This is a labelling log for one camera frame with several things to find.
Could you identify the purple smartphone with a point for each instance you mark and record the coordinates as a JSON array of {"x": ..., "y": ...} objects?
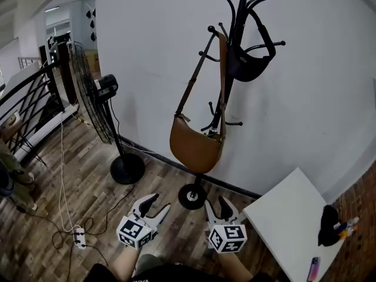
[{"x": 313, "y": 269}]

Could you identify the dark wooden post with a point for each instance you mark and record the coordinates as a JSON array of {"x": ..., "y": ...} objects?
[{"x": 67, "y": 75}]

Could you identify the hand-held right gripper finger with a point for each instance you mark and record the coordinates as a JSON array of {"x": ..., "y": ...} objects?
[
  {"x": 227, "y": 210},
  {"x": 212, "y": 214}
]

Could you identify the black visor cap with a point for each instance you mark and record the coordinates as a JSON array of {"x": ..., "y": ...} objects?
[{"x": 246, "y": 69}]

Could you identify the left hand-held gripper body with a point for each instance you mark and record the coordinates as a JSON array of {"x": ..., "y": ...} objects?
[{"x": 133, "y": 232}]

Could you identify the white power strip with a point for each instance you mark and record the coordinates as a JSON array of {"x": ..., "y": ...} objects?
[{"x": 80, "y": 237}]

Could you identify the black pedestal fan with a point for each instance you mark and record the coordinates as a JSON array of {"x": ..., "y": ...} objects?
[{"x": 105, "y": 87}]

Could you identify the black metal railing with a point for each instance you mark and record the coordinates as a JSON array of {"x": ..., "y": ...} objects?
[{"x": 55, "y": 90}]

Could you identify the colourful small bottle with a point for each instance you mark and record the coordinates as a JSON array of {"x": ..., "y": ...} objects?
[{"x": 348, "y": 226}]

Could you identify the black cloth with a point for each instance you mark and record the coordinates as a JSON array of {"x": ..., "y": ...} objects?
[{"x": 327, "y": 228}]

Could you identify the person's black shirt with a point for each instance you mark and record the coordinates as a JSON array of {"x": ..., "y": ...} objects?
[{"x": 182, "y": 275}]

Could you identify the person's left forearm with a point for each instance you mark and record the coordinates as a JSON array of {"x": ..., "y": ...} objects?
[{"x": 126, "y": 261}]

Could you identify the black coat rack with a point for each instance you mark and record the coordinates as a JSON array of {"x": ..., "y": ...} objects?
[{"x": 241, "y": 10}]

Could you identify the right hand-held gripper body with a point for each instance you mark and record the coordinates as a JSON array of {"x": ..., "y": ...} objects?
[{"x": 227, "y": 238}]

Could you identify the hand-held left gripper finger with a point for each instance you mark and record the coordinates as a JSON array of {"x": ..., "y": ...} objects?
[
  {"x": 146, "y": 204},
  {"x": 161, "y": 214}
]

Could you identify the person's right forearm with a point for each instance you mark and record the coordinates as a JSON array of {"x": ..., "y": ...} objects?
[{"x": 235, "y": 264}]

